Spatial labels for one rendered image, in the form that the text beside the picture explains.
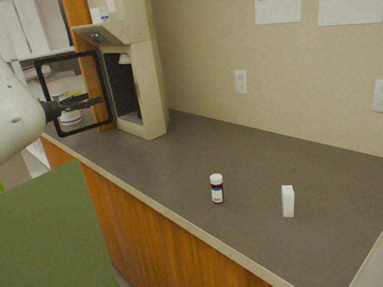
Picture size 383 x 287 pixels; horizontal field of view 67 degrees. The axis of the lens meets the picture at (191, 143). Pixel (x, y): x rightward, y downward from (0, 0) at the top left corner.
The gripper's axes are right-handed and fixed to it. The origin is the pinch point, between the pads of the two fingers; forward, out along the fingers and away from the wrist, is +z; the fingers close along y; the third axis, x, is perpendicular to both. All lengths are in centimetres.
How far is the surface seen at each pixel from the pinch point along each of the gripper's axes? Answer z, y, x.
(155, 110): 24.2, -14.2, 11.6
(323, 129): 60, -83, 20
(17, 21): 11, 124, -40
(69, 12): 9.4, 22.9, -38.0
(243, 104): 60, -41, 15
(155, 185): -7, -51, 26
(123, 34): 14.8, -14.2, -25.8
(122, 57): 19.5, -1.0, -14.9
